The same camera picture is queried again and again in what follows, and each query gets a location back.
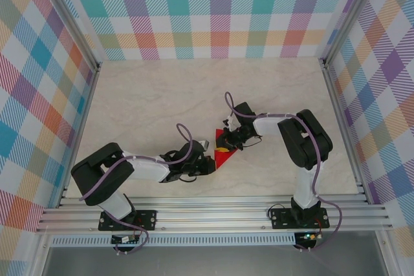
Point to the aluminium side rail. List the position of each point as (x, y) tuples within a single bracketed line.
[(344, 130), (79, 137)]

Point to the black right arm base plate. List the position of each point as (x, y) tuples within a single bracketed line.
[(281, 219)]

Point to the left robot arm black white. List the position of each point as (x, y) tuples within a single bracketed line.
[(148, 167)]

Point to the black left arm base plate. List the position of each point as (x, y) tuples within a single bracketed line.
[(147, 219)]

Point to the aluminium corner post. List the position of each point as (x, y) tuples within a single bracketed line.
[(69, 20), (349, 14)]

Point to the red cloth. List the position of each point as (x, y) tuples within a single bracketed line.
[(223, 159)]

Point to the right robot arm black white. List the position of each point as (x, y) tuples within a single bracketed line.
[(268, 125)]

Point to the aluminium mounting rail beam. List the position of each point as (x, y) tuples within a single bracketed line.
[(210, 214)]

